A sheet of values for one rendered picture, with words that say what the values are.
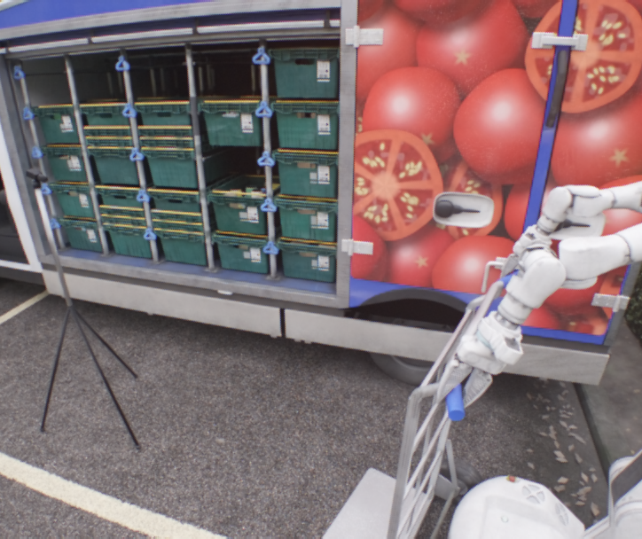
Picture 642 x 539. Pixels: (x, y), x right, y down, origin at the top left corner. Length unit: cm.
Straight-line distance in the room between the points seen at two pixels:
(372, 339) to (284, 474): 92
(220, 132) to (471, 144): 140
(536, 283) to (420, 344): 177
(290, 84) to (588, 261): 188
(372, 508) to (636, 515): 115
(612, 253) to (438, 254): 146
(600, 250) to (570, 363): 186
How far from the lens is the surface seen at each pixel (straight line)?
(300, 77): 237
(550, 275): 82
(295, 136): 241
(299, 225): 253
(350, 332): 256
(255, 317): 274
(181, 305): 299
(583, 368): 271
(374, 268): 231
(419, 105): 208
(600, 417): 297
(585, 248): 83
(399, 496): 144
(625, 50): 220
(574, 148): 217
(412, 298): 237
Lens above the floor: 186
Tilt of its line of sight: 26 degrees down
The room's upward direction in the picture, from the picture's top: straight up
